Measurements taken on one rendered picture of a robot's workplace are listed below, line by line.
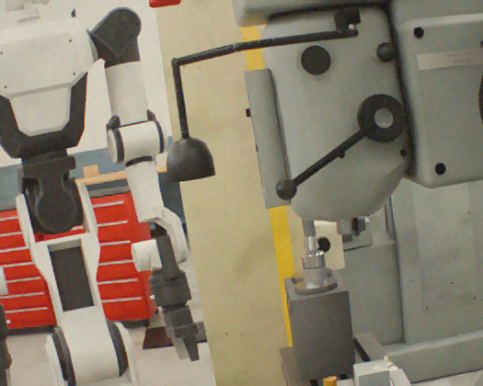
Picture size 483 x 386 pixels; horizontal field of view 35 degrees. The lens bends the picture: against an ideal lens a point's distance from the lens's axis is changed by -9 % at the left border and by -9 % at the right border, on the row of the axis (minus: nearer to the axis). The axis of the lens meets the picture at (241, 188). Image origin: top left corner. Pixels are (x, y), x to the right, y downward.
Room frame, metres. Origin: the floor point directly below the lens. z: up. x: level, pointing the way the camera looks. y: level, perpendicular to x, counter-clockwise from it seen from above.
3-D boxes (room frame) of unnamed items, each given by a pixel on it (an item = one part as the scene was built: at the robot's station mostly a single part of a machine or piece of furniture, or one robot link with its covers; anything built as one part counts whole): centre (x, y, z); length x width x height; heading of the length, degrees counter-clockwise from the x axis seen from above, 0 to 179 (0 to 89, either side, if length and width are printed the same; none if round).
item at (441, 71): (1.27, -0.36, 1.47); 0.24 x 0.19 x 0.26; 1
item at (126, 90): (1.90, 0.23, 1.52); 0.13 x 0.12 x 0.22; 110
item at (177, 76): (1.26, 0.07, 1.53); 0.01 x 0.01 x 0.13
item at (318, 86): (1.27, -0.16, 1.47); 0.21 x 0.19 x 0.32; 1
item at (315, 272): (1.66, -0.12, 1.14); 0.05 x 0.05 x 0.06
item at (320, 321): (1.71, -0.12, 1.02); 0.22 x 0.12 x 0.20; 0
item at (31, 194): (1.84, 0.44, 1.34); 0.14 x 0.13 x 0.12; 110
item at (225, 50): (1.18, 0.02, 1.58); 0.17 x 0.01 x 0.01; 34
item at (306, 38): (1.11, -0.11, 1.58); 0.17 x 0.01 x 0.01; 86
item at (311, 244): (1.66, -0.12, 1.24); 0.03 x 0.03 x 0.11
